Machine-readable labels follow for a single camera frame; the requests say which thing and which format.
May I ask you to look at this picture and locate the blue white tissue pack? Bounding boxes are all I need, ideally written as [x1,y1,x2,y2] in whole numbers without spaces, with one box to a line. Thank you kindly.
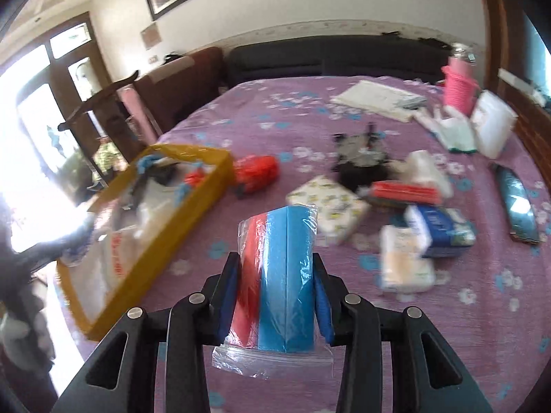
[404,204,476,258]

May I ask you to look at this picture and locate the red blue sponge pack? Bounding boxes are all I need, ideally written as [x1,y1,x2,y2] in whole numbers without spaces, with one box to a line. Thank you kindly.
[212,205,334,381]

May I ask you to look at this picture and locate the floral white tissue pack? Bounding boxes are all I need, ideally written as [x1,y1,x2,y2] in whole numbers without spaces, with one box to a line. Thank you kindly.
[286,175,370,246]

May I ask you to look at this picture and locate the red packet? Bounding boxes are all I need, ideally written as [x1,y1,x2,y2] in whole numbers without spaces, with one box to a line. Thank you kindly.
[369,180,443,205]

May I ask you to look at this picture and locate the red plastic bag bundle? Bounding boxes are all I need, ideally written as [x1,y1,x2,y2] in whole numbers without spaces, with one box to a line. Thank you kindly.
[233,155,279,199]

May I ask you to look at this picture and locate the pink tissue pack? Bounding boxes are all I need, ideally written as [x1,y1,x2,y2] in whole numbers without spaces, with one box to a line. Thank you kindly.
[379,225,436,294]

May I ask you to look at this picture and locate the white plastic bag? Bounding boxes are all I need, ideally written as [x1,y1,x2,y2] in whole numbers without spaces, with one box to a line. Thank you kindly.
[61,180,177,320]

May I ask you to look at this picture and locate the yellow cardboard box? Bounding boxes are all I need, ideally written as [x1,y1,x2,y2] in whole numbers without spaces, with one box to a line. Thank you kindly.
[57,144,233,341]

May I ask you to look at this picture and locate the purple floral tablecloth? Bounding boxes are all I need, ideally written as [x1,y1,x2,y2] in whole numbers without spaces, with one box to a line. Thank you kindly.
[68,74,551,413]

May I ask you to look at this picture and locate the black smartphone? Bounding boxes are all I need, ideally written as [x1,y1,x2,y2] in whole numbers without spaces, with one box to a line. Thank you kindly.
[491,163,540,245]

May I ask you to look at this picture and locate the black motor device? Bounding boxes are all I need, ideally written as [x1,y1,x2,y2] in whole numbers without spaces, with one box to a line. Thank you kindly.
[332,122,391,192]

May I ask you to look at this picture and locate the wooden glass door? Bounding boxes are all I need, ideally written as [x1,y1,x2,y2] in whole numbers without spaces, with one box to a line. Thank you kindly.
[1,12,112,205]

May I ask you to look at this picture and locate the white work glove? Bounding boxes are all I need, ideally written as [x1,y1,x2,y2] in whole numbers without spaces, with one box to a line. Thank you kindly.
[414,105,477,154]

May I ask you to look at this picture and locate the white plastic jar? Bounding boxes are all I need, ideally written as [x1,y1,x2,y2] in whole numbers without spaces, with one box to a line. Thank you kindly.
[471,89,517,159]

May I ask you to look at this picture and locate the dark wooden chair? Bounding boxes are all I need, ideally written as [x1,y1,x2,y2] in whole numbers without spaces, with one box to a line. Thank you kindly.
[58,70,160,188]

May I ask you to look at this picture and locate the white paper booklet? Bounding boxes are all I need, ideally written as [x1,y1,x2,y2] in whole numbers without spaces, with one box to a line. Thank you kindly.
[331,80,428,123]

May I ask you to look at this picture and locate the brown armchair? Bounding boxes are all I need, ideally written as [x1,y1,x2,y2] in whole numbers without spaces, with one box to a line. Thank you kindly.
[134,47,225,133]

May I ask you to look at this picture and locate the pink thermos bottle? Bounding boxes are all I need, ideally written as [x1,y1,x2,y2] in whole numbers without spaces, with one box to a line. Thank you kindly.
[442,43,480,116]

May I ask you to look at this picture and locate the black sofa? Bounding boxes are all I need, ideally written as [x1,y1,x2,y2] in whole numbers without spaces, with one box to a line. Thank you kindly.
[225,33,451,87]

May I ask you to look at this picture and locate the small wall plaque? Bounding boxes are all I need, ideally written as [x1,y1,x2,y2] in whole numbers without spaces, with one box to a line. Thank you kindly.
[140,22,163,50]

